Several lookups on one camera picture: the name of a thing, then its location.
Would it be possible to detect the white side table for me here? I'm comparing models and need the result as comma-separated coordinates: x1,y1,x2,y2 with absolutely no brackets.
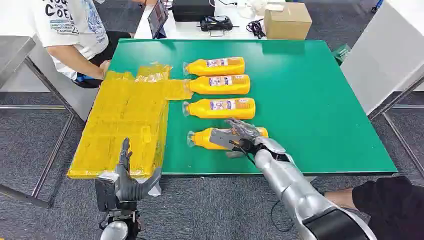
340,0,424,180

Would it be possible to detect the black cable bundle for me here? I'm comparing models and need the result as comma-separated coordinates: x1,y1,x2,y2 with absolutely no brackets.
246,18,267,40

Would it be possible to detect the small green box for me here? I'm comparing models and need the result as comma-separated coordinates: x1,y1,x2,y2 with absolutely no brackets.
332,43,352,65

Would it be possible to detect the dark tablet on stand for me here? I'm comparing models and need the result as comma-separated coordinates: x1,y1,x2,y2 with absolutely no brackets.
147,0,170,40

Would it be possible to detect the steel bench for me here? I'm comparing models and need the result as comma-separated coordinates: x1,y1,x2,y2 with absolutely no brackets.
0,34,85,210

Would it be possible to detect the blue handle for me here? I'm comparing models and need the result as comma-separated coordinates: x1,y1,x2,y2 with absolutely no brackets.
370,0,385,14

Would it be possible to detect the green table mat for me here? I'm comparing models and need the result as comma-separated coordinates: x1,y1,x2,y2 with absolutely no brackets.
108,38,398,176

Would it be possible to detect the black controller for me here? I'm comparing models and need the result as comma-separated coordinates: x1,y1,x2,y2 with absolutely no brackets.
198,15,240,37

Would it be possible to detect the person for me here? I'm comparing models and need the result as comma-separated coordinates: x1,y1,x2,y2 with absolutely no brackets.
32,0,133,90

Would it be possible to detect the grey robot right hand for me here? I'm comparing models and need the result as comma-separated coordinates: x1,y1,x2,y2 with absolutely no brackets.
225,118,263,159

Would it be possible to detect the yellow plastic sheet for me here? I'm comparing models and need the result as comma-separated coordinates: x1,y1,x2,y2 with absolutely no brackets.
67,62,194,180

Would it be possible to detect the person's hand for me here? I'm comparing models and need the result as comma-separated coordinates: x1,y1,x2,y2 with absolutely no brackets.
98,59,112,80

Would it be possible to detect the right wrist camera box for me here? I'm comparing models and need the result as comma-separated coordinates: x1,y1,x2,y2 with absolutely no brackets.
209,128,240,151

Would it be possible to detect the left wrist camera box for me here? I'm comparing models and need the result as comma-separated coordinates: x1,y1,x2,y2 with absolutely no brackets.
95,171,121,213

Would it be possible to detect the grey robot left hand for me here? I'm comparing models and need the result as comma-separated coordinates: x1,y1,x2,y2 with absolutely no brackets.
115,137,163,203

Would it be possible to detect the orange drink bottle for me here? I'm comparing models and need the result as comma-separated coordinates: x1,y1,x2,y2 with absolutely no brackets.
181,97,257,120
184,74,251,96
182,56,246,77
186,126,269,151

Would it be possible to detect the white desk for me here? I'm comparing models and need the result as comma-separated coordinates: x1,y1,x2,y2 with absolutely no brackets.
134,0,289,41

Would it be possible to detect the white crumpled bag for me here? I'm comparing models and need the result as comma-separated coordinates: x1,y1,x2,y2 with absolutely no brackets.
236,0,269,19

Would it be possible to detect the black case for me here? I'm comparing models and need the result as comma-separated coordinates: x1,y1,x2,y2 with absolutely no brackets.
171,0,216,23

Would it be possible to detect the person's leg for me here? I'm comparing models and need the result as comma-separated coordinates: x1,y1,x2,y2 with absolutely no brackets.
324,176,424,240

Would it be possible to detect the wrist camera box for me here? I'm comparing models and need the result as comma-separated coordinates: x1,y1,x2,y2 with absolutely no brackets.
95,171,121,213
209,128,240,151

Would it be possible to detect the brown cardboard box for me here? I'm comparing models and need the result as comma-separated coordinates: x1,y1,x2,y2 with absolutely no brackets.
263,2,313,41

